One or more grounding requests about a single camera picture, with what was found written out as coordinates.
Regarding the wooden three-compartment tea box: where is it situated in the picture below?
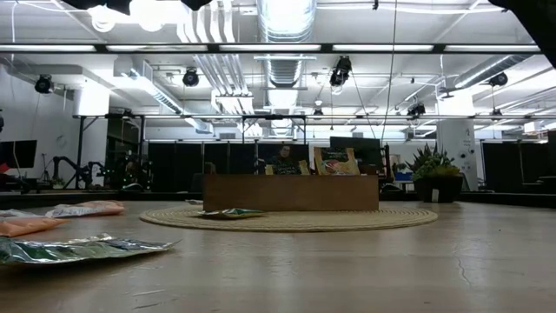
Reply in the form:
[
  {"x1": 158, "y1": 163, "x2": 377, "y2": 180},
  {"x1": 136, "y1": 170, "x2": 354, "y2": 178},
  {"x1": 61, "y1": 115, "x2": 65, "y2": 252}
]
[{"x1": 190, "y1": 161, "x2": 381, "y2": 213}]

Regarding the orange red tea packet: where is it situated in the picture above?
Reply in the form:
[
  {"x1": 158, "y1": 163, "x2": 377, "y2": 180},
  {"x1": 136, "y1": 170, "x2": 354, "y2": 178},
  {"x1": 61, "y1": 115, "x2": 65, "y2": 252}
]
[{"x1": 313, "y1": 146, "x2": 361, "y2": 176}]

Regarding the black room partition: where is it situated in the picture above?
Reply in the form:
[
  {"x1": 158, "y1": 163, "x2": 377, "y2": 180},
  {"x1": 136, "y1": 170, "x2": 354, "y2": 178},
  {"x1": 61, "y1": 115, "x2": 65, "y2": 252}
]
[
  {"x1": 147, "y1": 142, "x2": 310, "y2": 192},
  {"x1": 481, "y1": 141, "x2": 549, "y2": 195}
]

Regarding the potted succulent plant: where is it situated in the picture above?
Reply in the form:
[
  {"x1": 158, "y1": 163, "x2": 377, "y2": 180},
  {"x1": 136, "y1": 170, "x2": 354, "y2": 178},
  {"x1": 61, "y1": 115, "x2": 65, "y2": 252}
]
[{"x1": 407, "y1": 143, "x2": 465, "y2": 204}]

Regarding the black wall monitor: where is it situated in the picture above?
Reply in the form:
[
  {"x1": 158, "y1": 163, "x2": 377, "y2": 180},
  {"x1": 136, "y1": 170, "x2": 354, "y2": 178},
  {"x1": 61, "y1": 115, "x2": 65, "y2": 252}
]
[{"x1": 0, "y1": 139, "x2": 38, "y2": 170}]

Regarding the black background rig frame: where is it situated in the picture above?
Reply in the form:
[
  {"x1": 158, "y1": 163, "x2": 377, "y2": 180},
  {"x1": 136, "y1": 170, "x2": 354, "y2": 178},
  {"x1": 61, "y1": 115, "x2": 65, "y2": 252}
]
[{"x1": 71, "y1": 111, "x2": 556, "y2": 192}]

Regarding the person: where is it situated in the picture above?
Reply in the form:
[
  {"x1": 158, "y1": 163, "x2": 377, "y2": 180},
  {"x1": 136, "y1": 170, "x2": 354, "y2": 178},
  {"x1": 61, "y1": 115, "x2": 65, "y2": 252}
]
[{"x1": 273, "y1": 145, "x2": 299, "y2": 164}]

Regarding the white ceiling pipe bundle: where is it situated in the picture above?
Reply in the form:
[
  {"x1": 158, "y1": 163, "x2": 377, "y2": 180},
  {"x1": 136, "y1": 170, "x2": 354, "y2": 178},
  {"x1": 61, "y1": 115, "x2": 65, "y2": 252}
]
[{"x1": 175, "y1": 0, "x2": 257, "y2": 117}]

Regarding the round woven placemat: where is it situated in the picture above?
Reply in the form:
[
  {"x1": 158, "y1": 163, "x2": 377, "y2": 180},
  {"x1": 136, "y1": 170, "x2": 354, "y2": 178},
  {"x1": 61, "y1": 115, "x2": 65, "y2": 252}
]
[{"x1": 139, "y1": 204, "x2": 439, "y2": 233}]

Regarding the white building column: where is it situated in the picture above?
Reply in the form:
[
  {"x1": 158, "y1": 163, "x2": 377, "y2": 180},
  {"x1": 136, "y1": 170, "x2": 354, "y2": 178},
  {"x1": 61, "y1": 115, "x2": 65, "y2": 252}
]
[
  {"x1": 72, "y1": 86, "x2": 110, "y2": 192},
  {"x1": 436, "y1": 93, "x2": 479, "y2": 192}
]

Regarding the white orange tea packet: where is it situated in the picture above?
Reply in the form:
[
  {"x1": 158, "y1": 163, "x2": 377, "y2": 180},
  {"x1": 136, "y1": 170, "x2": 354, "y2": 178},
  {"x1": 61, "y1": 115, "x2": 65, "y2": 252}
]
[
  {"x1": 0, "y1": 208, "x2": 43, "y2": 220},
  {"x1": 44, "y1": 199, "x2": 126, "y2": 219},
  {"x1": 0, "y1": 216, "x2": 70, "y2": 238}
]

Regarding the white rectangular air duct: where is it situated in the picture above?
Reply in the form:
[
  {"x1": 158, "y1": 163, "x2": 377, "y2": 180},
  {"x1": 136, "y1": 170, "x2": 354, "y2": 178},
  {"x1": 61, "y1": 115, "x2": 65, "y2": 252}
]
[{"x1": 113, "y1": 56, "x2": 214, "y2": 135}]

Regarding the silver round ventilation duct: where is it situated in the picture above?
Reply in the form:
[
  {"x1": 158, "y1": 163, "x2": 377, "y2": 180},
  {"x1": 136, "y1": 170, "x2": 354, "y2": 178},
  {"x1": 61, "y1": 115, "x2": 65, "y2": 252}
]
[{"x1": 255, "y1": 0, "x2": 318, "y2": 90}]

